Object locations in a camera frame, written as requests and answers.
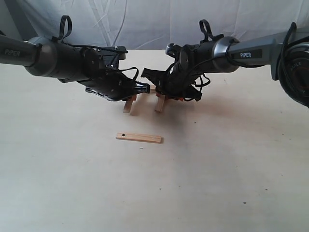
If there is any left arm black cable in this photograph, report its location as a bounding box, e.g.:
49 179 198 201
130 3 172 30
52 15 73 44

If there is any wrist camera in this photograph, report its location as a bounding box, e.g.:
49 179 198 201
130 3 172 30
95 46 128 69
165 43 182 58

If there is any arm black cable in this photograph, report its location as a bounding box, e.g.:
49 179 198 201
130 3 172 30
198 19 218 42
52 15 73 44

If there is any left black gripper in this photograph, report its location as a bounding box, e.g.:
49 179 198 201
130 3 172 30
84 67 148 102

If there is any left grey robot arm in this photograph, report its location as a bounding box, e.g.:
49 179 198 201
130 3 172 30
0 35 150 102

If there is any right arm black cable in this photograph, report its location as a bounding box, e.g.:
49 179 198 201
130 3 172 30
198 19 218 42

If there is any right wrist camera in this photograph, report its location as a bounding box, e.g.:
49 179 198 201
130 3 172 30
165 43 182 58

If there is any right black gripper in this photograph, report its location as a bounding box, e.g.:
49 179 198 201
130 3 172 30
141 60 202 102

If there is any white backdrop cloth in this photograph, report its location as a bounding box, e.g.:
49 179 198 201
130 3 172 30
0 0 309 49

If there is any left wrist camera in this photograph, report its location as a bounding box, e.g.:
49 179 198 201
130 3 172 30
95 46 128 69

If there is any plain wood strip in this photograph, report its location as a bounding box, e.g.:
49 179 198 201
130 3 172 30
123 96 134 113
154 94 166 113

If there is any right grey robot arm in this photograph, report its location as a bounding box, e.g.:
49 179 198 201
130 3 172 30
142 20 309 106

